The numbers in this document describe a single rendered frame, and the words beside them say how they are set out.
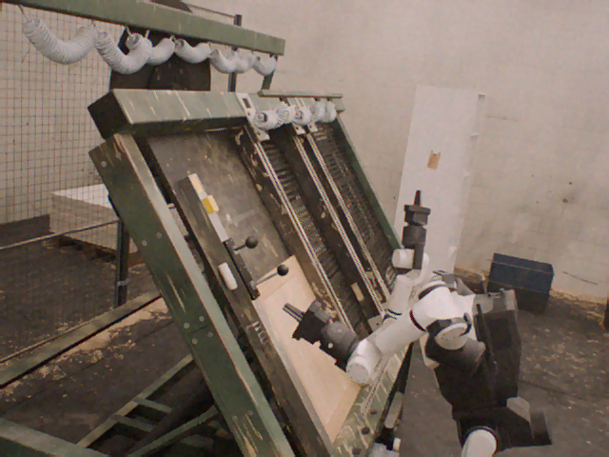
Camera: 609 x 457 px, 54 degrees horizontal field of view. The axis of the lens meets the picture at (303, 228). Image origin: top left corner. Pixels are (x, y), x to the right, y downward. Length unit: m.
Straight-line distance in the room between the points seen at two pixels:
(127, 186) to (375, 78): 6.11
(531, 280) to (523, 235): 1.07
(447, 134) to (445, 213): 0.76
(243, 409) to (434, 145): 4.58
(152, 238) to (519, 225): 6.07
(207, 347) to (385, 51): 6.21
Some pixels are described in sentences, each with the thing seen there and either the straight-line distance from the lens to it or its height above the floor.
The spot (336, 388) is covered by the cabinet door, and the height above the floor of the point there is 0.97.
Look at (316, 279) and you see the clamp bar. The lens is 2.26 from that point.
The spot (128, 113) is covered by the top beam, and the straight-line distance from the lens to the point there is 1.62.
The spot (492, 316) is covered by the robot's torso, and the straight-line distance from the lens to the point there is 1.89.
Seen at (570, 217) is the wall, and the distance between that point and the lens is 7.31.
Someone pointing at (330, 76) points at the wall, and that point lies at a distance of 7.75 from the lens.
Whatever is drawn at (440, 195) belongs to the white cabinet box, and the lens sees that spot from 5.98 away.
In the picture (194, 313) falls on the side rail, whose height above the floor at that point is 1.37.
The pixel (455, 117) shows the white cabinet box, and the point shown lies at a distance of 5.90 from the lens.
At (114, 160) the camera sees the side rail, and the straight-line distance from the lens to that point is 1.65.
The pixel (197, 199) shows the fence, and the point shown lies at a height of 1.61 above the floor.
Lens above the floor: 2.01
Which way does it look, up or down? 14 degrees down
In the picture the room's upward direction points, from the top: 7 degrees clockwise
